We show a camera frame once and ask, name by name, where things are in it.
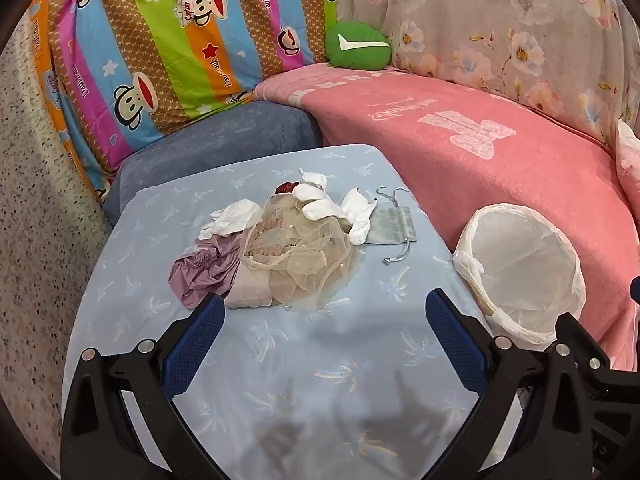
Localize pale pink cloth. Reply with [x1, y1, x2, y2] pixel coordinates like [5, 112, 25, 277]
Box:
[224, 267, 275, 309]

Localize colourful monkey print pillow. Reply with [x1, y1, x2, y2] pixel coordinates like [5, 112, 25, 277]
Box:
[27, 0, 341, 201]

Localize white pink pillow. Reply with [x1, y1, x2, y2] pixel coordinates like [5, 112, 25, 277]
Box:
[616, 119, 640, 192]

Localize grey drawstring pouch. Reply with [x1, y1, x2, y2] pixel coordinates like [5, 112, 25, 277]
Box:
[367, 187, 417, 265]

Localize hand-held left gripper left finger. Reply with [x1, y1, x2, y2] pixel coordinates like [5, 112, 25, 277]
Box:
[60, 292, 236, 480]

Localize pink blanket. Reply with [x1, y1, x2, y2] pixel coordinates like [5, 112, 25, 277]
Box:
[252, 62, 640, 371]

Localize white lined trash bin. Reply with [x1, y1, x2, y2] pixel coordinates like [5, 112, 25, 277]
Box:
[452, 205, 587, 352]

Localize beige tulle mesh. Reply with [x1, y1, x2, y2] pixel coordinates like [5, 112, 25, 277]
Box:
[239, 194, 357, 311]

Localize light blue printed tablecloth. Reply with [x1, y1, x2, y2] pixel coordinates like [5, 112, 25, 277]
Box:
[62, 144, 526, 480]

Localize green round cushion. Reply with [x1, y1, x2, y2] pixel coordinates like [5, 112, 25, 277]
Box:
[325, 20, 392, 70]

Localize blue grey cushion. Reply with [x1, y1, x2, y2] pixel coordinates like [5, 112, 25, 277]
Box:
[102, 101, 323, 226]

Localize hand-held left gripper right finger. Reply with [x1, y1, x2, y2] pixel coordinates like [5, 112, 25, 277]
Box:
[424, 289, 593, 480]

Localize mauve satin cloth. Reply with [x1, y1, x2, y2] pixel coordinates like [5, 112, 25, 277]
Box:
[169, 235, 251, 310]

